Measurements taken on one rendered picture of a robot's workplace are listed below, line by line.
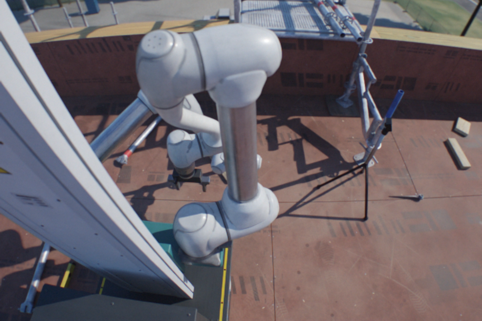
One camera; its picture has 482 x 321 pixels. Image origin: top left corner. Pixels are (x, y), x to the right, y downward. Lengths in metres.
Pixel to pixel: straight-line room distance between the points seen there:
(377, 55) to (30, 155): 2.67
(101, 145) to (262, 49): 0.85
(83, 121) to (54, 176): 2.50
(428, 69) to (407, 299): 2.15
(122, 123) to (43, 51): 2.06
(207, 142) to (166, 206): 1.09
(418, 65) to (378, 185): 1.34
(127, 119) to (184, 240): 0.57
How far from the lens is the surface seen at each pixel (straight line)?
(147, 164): 2.30
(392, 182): 2.40
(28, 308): 2.19
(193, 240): 0.92
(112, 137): 1.20
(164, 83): 0.55
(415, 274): 2.14
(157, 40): 0.53
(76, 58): 2.98
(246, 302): 1.78
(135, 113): 1.20
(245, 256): 1.84
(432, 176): 2.66
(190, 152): 1.05
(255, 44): 0.57
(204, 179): 1.25
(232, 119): 0.66
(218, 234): 0.95
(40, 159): 0.44
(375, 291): 1.98
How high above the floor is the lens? 1.77
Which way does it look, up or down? 50 degrees down
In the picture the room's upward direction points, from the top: straight up
